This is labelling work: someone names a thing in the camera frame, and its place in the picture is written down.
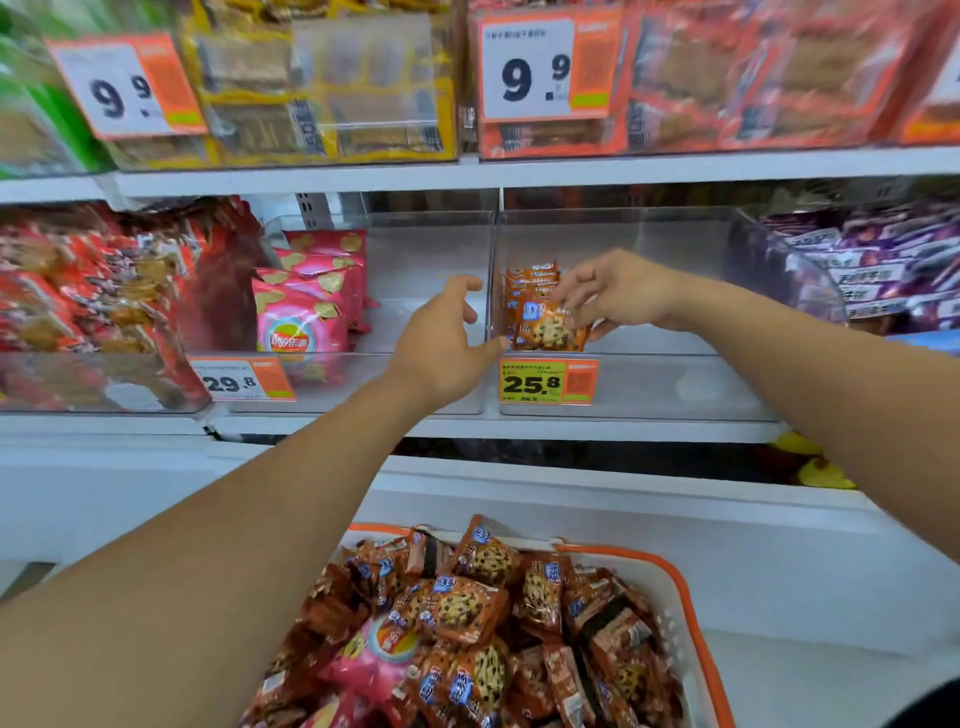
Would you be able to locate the person's left hand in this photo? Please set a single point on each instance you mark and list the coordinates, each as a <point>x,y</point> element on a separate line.
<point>431,352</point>

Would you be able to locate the person's right hand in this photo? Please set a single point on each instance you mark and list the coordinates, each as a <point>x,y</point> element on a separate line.
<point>630,289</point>

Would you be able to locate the person's right fingers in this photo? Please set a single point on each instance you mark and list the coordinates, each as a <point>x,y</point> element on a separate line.
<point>592,296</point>

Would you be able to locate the person's left thumb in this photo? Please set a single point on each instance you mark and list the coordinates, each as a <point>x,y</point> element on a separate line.
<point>496,349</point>

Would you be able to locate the orange cookie snack packet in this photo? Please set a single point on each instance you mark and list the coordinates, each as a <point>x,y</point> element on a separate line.
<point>551,330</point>

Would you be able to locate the person's right forearm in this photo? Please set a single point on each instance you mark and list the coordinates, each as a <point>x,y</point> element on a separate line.
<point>825,397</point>

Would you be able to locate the person's left forearm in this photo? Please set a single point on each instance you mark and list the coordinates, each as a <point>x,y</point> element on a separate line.
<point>225,555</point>

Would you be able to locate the yellow and orange price tag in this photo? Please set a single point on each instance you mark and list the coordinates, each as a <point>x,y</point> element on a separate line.
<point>547,381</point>

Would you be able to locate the clear plastic shelf bin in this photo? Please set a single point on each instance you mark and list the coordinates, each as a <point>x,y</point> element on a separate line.
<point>675,375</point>
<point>420,262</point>

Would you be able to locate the white shelf board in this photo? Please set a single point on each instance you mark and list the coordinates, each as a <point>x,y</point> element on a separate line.
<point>600,430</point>
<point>525,171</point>

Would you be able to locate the pink chip bag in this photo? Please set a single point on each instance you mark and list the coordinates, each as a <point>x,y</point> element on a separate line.
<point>371,652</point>
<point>330,274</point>
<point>300,322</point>
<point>330,241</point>

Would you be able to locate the large orange white price tag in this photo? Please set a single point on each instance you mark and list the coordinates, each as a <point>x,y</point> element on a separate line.
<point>124,86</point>
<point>547,64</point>
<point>941,105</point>

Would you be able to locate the orange and white price tag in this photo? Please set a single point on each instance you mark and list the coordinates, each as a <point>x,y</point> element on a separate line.
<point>240,379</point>

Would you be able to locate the stack of orange biscuit packs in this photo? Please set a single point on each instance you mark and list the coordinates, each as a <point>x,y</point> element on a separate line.
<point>750,75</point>

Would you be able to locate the yellow snack bags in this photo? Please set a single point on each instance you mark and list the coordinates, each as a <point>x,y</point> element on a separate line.
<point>817,465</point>

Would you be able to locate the pile of cookie packets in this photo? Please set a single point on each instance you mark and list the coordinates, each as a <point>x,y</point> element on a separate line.
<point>510,637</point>

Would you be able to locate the pile of purple snack packets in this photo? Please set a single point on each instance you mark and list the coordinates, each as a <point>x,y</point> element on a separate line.
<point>885,262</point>

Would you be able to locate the white base cabinet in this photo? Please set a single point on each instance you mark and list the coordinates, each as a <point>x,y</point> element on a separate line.
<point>750,555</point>

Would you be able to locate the stack of yellow biscuit packs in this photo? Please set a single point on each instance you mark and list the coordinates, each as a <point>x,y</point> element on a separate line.
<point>315,97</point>

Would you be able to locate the blue shelf label strip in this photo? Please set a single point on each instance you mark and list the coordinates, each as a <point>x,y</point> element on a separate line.
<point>926,341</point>

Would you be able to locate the white basket with orange rim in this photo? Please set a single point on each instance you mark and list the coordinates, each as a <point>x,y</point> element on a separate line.
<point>694,622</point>

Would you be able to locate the pile of red snack packets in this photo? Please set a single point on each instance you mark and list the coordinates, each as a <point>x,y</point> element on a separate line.
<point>97,285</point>

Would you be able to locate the stack of green snack packs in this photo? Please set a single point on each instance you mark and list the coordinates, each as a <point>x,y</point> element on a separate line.
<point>37,112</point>

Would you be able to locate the person's dark clothing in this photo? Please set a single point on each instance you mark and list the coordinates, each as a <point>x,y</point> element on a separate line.
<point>926,709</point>

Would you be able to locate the grey perforated shelf bracket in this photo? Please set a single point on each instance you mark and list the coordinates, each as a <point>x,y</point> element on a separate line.
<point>315,211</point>

